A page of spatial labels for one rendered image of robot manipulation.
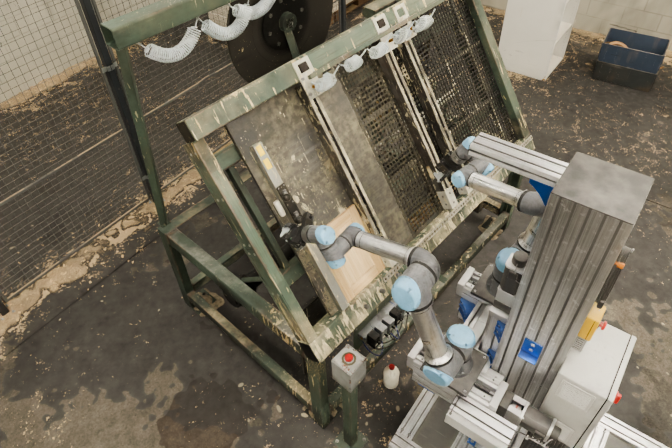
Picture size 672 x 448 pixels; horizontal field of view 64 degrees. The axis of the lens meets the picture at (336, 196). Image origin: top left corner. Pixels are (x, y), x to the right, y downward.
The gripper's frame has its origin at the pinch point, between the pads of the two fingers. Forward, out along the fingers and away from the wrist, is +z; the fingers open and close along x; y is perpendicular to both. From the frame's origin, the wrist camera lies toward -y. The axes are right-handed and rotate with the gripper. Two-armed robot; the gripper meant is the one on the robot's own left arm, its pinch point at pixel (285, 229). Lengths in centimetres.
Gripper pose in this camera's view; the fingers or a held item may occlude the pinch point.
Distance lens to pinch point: 243.0
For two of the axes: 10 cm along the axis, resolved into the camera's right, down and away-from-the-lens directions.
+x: 6.5, 6.0, 4.6
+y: -4.7, 8.0, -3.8
